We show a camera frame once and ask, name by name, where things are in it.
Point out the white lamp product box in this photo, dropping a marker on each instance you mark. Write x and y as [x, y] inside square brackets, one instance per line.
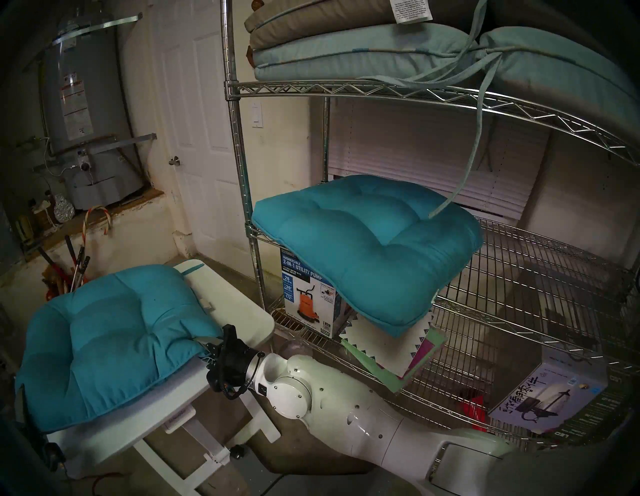
[555, 395]

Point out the grey water heater tank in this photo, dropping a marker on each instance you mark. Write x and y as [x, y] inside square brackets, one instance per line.
[95, 130]

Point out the white wall light switch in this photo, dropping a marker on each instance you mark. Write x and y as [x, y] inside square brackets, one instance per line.
[257, 116]

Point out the tan flat cushion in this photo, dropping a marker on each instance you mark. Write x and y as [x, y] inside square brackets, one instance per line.
[320, 17]

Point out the crumpled aluminium foil ball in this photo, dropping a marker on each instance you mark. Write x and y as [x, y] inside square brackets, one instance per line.
[63, 210]

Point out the white folding table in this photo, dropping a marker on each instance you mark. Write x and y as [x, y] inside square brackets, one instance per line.
[230, 305]

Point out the red plastic package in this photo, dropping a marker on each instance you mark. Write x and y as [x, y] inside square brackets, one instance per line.
[474, 412]

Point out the dark LED product box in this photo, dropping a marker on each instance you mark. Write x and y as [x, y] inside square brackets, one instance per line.
[610, 410]

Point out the utility pump cardboard box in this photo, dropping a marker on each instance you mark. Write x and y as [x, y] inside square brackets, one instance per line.
[305, 295]

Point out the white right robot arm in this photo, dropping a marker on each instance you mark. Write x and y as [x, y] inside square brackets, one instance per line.
[375, 415]

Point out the purple zigzag-edged paper sheet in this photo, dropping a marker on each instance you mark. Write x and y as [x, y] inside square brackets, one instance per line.
[425, 355]

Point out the clear glass bowl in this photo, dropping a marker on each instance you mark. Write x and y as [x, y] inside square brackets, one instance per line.
[292, 347]

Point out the teal tufted seat cushion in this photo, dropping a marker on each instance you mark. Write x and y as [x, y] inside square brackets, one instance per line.
[370, 245]
[115, 340]

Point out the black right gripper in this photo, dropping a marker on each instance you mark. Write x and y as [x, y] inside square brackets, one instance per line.
[232, 362]

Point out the pale blue tie cushion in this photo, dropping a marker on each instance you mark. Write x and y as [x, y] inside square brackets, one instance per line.
[350, 55]

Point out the white panel door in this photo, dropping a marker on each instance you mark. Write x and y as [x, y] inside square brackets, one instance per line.
[195, 100]

